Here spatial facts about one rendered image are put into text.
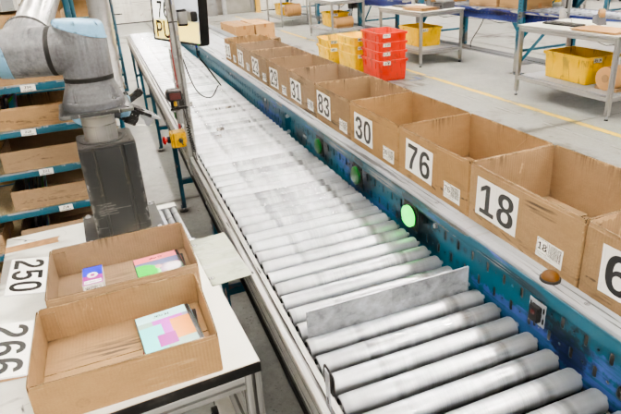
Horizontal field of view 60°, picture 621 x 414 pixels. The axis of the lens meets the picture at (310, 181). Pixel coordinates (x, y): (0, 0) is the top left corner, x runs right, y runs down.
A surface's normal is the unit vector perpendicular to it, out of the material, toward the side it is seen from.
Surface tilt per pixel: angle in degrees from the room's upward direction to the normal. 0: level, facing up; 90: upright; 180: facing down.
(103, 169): 90
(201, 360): 90
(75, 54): 89
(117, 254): 88
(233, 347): 0
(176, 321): 0
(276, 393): 0
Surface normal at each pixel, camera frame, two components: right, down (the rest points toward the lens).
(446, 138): 0.36, 0.33
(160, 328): -0.06, -0.92
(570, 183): -0.93, 0.18
